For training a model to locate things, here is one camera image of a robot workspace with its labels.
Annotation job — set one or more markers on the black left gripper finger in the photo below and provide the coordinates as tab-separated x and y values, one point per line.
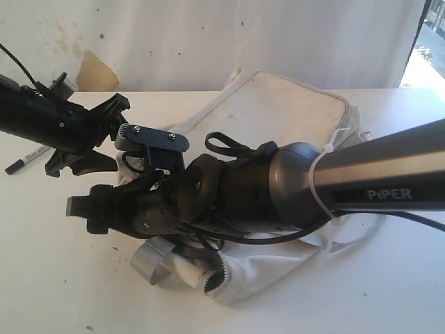
87	160
105	119

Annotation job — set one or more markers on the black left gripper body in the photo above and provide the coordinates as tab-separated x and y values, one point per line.
40	120

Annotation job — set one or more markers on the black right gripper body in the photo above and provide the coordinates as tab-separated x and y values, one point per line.
211	197

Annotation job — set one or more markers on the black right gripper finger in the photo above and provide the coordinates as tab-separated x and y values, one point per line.
105	200
120	220

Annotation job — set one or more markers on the black capped white marker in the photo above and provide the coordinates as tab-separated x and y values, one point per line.
20	163

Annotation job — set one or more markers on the white fabric backpack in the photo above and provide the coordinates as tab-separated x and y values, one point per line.
252	108

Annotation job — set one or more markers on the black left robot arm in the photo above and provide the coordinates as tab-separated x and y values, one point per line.
10	86

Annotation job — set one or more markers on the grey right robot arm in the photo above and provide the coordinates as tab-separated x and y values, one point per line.
399	174

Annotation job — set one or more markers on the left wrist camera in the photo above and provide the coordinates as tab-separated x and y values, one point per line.
62	87

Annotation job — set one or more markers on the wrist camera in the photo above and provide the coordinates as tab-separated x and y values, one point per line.
62	87
145	149

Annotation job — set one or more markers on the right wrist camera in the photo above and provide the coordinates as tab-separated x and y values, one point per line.
145	149

